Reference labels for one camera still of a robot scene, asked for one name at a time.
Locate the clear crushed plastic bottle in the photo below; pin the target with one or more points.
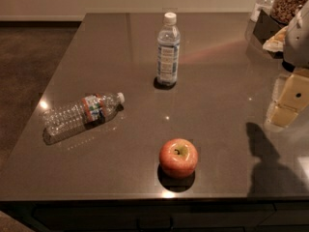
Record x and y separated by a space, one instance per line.
71 119

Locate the red apple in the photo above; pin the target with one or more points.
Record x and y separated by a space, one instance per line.
178 158

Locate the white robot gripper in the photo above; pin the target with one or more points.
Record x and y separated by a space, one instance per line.
297 45

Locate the snack packet in wrapper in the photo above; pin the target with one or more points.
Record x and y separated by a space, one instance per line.
276 42

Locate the clear bottle in background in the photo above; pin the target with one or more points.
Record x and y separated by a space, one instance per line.
260 5

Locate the black snack holder box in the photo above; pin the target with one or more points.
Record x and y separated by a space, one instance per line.
264 29

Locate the jar of nuts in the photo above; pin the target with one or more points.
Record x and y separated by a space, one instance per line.
283 11

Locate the blue label plastic water bottle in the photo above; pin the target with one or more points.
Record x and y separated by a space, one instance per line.
168 49

